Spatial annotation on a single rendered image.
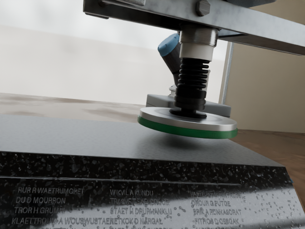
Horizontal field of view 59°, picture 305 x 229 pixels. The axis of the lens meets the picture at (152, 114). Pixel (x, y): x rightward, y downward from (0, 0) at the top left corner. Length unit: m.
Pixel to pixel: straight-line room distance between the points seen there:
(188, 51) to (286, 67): 6.96
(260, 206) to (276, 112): 6.99
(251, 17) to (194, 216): 0.41
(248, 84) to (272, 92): 0.77
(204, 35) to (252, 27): 0.11
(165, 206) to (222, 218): 0.09
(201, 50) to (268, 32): 0.17
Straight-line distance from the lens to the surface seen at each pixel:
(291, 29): 0.73
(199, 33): 0.57
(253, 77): 6.84
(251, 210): 0.47
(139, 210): 0.40
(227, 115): 1.60
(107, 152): 0.45
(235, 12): 0.59
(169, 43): 1.55
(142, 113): 0.56
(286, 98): 7.60
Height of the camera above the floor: 0.96
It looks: 8 degrees down
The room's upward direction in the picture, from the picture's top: 7 degrees clockwise
